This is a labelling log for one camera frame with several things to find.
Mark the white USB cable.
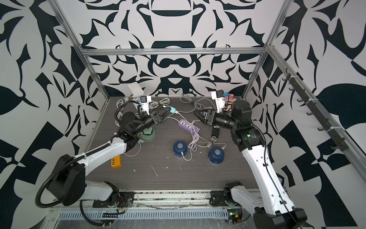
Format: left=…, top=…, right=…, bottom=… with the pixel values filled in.
left=197, top=135, right=227, bottom=150

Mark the yellow power strip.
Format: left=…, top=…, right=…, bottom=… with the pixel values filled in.
left=111, top=155, right=122, bottom=169

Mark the purple power strip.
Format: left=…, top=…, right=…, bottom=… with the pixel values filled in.
left=178, top=119, right=200, bottom=134

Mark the blue cordless grinder front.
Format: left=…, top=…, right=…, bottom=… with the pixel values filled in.
left=208, top=147, right=225, bottom=166

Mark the teal charger adapter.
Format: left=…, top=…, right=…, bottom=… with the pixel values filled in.
left=170, top=106, right=176, bottom=113

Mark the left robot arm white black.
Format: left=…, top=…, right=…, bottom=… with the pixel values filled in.
left=35, top=106, right=175, bottom=208

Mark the white folding desk lamp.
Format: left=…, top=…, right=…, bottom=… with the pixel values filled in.
left=127, top=82, right=144, bottom=98

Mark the grey wall hook rail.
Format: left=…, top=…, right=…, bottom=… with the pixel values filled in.
left=283, top=70, right=350, bottom=152

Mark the pink cartoon face toy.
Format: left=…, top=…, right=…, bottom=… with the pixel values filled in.
left=223, top=94, right=236, bottom=112

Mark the white coiled power cable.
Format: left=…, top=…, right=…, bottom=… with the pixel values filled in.
left=148, top=97, right=171, bottom=110
left=115, top=96, right=129, bottom=127

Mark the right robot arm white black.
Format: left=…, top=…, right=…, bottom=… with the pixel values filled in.
left=193, top=100, right=307, bottom=229

